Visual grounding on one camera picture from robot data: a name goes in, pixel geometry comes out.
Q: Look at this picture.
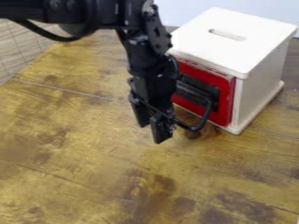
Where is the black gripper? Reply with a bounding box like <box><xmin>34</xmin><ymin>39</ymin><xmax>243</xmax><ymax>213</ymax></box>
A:
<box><xmin>125</xmin><ymin>45</ymin><xmax>179</xmax><ymax>144</ymax></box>

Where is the red drawer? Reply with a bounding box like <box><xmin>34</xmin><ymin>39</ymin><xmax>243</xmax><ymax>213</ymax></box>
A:
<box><xmin>172</xmin><ymin>59</ymin><xmax>236</xmax><ymax>126</ymax></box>

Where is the white wooden cabinet box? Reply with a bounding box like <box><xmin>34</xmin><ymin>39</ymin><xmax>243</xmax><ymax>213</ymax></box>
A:
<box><xmin>169</xmin><ymin>7</ymin><xmax>296</xmax><ymax>135</ymax></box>

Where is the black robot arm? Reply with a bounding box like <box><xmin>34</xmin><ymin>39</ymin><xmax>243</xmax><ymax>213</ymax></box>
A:
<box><xmin>0</xmin><ymin>0</ymin><xmax>179</xmax><ymax>144</ymax></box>

